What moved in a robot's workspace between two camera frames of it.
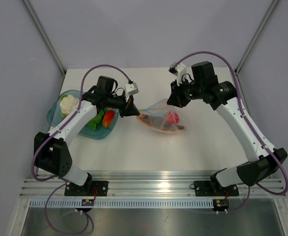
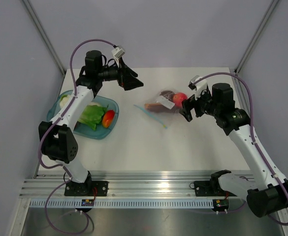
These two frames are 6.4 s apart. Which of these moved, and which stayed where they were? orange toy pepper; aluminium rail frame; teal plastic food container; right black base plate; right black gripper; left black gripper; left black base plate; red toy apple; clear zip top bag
Moved: left black gripper; right black gripper; clear zip top bag; red toy apple
Stayed: left black base plate; orange toy pepper; right black base plate; aluminium rail frame; teal plastic food container
